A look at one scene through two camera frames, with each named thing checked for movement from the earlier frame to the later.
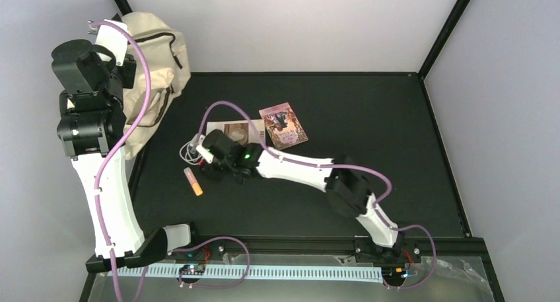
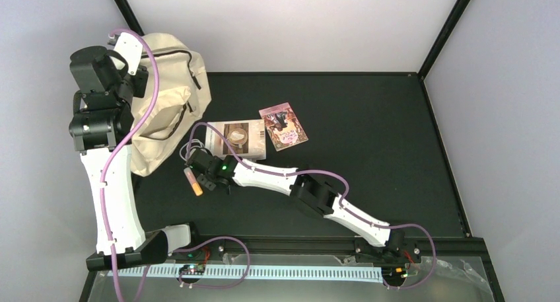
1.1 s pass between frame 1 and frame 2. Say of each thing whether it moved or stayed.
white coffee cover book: stayed
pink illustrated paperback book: stayed
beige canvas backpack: moved
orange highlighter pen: stayed
